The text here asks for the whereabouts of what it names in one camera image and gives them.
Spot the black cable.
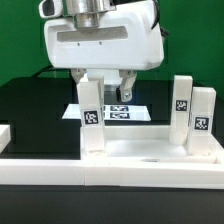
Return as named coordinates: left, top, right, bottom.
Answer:
left=31, top=65, right=56, bottom=79

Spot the fiducial marker sheet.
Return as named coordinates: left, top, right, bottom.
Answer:
left=62, top=104, right=151, bottom=121

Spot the white desk tabletop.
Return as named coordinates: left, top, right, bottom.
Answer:
left=81, top=125, right=224, bottom=189

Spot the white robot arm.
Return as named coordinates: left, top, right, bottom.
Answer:
left=39, top=0, right=167, bottom=102

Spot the white left obstacle block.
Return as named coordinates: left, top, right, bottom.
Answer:
left=0, top=125, right=11, bottom=154

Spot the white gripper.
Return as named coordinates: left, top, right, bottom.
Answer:
left=39, top=0, right=164, bottom=102

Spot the white front obstacle bar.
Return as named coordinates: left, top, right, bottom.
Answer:
left=0, top=159, right=224, bottom=189

